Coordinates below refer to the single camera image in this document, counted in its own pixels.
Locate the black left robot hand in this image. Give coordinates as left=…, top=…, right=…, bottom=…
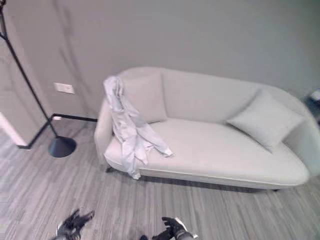
left=57, top=209, right=96, bottom=240

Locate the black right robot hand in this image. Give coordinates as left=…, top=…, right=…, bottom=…
left=139, top=216, right=189, bottom=240

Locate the white fabric sofa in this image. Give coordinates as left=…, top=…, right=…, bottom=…
left=93, top=66, right=320, bottom=192

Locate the black coat rack stand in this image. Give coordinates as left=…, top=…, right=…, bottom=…
left=0, top=0, right=77, bottom=158

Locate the white sofa back cushion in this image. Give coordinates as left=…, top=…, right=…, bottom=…
left=120, top=70, right=168, bottom=124

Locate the pale grey garment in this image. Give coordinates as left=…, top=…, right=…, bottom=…
left=102, top=75, right=174, bottom=180

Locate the white square cushion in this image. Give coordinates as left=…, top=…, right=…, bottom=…
left=225, top=88, right=307, bottom=153

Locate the white wall socket plate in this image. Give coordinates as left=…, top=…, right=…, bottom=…
left=53, top=82, right=76, bottom=95

